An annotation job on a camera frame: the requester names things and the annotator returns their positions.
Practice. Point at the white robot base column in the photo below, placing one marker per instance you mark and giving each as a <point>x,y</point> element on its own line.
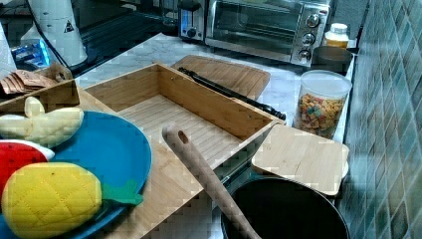
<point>55,20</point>

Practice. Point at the open bamboo drawer box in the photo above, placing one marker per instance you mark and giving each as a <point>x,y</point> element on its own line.
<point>151,98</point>

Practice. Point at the dark wooden cutting board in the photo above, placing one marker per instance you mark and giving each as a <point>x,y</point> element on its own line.
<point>247,81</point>

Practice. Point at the blue round plate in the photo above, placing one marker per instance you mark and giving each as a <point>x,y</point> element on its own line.
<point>115,151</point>

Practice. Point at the silver toaster with blue light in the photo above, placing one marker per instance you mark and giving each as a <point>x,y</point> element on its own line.
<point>191,19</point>

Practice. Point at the black frying pan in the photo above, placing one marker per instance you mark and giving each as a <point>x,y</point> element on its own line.
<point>280,208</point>

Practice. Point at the clear cereal jar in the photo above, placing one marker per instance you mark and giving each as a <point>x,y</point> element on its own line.
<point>321,100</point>

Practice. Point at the silver toaster oven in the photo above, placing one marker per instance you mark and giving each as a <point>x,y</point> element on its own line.
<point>281,30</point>

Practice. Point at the light bamboo square lid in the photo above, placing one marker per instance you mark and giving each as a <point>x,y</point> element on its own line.
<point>312,160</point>

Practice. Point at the dark round container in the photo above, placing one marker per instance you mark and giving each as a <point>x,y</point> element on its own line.
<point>332,59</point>

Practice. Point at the pale yellow plush banana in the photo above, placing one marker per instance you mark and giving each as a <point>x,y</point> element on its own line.
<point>46,129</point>

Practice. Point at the wooden organizer with brown packets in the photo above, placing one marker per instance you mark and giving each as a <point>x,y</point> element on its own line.
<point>62,94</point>

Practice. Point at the yellow plush pineapple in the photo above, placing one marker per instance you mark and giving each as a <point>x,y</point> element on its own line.
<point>44,200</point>

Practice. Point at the blue packaged item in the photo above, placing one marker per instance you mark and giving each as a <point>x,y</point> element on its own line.
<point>33,52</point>

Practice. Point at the red plush watermelon slice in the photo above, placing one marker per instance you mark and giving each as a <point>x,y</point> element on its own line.
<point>16,153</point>

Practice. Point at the wooden pan handle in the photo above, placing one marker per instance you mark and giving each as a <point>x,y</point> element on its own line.
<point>193,160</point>

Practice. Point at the black drawer handle bar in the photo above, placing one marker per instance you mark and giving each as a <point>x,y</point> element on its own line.
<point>231,94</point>

